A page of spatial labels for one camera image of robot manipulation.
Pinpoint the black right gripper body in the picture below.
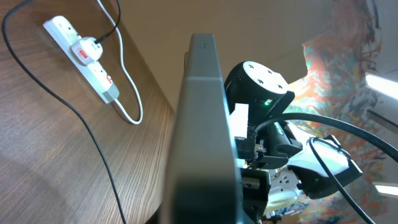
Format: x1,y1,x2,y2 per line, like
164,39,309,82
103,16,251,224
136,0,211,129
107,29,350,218
235,137,288,223

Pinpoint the turquoise screen smartphone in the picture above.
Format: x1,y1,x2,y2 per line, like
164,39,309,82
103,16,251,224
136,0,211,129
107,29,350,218
159,33,243,223

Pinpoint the black USB charging cable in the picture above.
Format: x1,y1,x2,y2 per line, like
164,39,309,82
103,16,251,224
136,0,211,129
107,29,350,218
1,0,127,224

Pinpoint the white USB charger plug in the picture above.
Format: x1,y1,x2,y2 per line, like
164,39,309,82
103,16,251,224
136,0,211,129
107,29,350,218
71,37,103,65

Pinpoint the white power strip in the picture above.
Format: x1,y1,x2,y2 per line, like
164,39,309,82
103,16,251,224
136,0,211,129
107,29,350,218
43,16,119,104

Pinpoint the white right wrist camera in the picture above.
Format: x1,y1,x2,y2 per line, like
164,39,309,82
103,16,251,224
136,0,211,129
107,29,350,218
229,103,249,138

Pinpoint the black right camera cable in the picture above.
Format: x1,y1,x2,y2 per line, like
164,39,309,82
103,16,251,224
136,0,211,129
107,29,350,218
248,112,398,224

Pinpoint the white power strip cord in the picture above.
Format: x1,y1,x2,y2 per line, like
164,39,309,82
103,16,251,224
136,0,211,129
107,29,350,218
96,0,144,126

